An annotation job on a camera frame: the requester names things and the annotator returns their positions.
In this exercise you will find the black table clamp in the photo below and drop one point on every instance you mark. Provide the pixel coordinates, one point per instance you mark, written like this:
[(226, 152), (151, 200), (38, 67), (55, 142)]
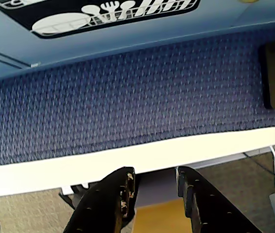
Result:
[(74, 194)]

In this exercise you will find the blue woven floor mat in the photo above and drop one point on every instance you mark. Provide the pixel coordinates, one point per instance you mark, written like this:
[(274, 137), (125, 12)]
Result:
[(127, 102)]

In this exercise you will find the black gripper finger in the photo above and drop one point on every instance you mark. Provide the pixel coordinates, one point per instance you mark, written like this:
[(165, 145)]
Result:
[(103, 201), (208, 206)]

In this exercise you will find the blue dishwasher door with decal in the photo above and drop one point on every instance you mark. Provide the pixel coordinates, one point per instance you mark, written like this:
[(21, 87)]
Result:
[(62, 9)]

